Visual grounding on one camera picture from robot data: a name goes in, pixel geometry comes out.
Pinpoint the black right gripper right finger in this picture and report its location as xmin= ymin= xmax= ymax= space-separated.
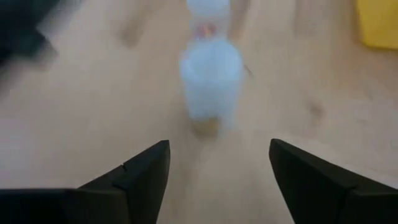
xmin=269 ymin=139 xmax=398 ymax=224

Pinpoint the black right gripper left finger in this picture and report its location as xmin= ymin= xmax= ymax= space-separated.
xmin=0 ymin=139 xmax=171 ymax=224

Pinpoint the white plastic pill bottle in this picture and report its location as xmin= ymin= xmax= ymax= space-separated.
xmin=178 ymin=36 xmax=244 ymax=125

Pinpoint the clear pill bottle white cap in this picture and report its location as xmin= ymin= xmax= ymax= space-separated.
xmin=185 ymin=0 xmax=231 ymax=41

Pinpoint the yellow plastic basket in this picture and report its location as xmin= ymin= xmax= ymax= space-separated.
xmin=355 ymin=0 xmax=398 ymax=50

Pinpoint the black metal table frame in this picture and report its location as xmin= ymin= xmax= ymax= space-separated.
xmin=0 ymin=0 xmax=62 ymax=68

